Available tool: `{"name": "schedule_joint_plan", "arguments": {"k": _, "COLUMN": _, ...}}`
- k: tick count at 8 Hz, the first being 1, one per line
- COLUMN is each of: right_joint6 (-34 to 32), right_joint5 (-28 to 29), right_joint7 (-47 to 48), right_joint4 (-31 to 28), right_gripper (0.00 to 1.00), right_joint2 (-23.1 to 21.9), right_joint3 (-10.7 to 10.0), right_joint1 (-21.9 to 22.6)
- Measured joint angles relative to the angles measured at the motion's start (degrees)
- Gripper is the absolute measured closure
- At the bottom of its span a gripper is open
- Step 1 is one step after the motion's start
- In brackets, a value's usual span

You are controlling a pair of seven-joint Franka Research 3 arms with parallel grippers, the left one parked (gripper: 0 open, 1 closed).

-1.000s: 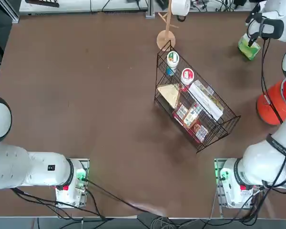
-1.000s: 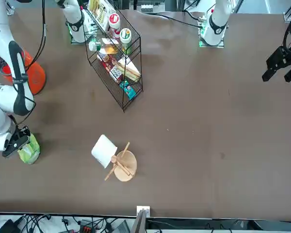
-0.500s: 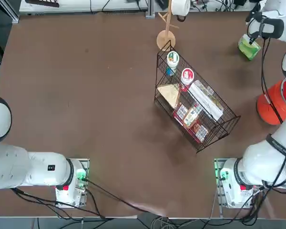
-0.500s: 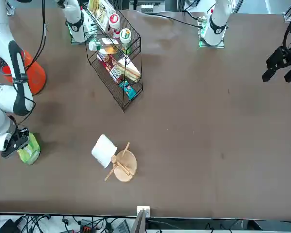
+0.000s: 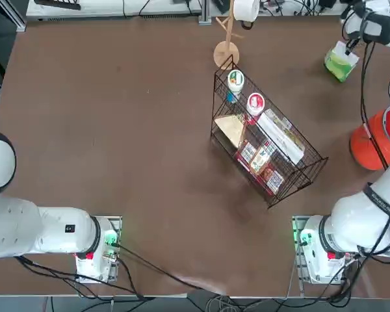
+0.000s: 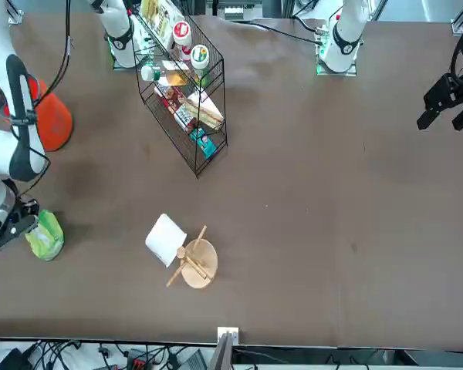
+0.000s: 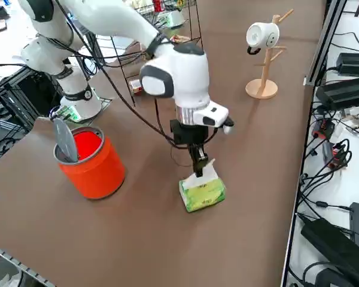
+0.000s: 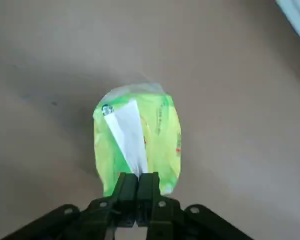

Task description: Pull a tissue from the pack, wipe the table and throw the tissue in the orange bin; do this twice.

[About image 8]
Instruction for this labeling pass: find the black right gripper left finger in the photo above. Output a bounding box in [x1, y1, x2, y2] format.
[0, 172, 139, 240]

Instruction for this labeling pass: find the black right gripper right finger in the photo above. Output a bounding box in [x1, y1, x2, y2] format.
[137, 171, 251, 240]

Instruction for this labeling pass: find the white tissue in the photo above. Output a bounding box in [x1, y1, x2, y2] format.
[103, 98, 149, 176]

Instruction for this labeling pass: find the green tissue pack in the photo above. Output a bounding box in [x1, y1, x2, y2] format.
[92, 82, 182, 197]

